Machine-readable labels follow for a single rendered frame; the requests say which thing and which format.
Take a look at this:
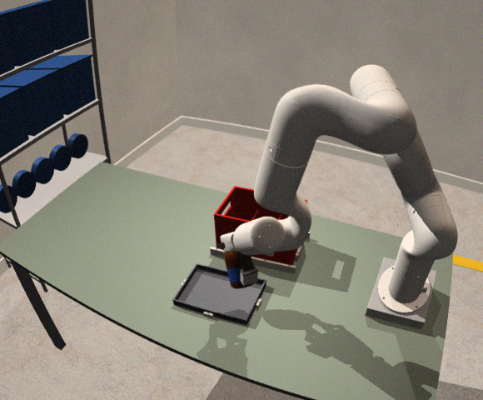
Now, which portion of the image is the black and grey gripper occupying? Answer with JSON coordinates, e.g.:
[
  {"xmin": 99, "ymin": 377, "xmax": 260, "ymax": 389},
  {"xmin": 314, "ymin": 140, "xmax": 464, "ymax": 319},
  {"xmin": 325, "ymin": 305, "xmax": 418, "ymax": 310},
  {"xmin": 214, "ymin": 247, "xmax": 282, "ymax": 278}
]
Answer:
[{"xmin": 216, "ymin": 232, "xmax": 238, "ymax": 253}]

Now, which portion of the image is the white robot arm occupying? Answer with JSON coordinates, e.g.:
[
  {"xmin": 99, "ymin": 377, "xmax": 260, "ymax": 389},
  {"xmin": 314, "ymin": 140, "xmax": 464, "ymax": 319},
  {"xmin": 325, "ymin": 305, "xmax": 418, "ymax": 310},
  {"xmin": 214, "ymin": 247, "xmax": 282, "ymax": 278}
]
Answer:
[{"xmin": 233, "ymin": 65, "xmax": 458, "ymax": 314}]

